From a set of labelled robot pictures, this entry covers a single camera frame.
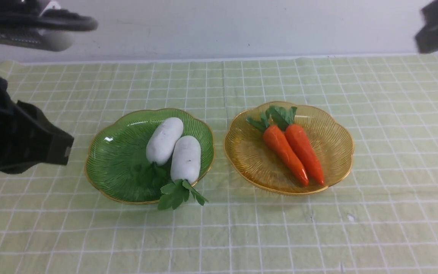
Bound white toy radish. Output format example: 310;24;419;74
135;117;184;175
157;135;208;210

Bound green ribbed glass plate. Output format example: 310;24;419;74
85;108;215;205

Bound amber ribbed glass plate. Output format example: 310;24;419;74
224;101;355;196

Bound green checked tablecloth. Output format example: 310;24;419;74
0;55;438;274

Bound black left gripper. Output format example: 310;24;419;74
0;77;74;174

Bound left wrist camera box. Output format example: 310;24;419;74
0;0;98;52

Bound orange toy carrot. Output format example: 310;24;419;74
246;112;309;186
269;105;325;186

